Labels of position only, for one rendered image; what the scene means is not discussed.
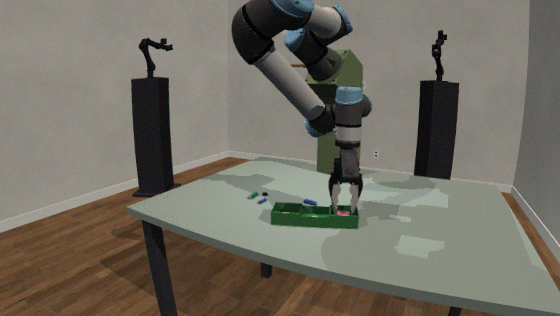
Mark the green rack of three bins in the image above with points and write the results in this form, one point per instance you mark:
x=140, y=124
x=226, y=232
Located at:
x=313, y=216

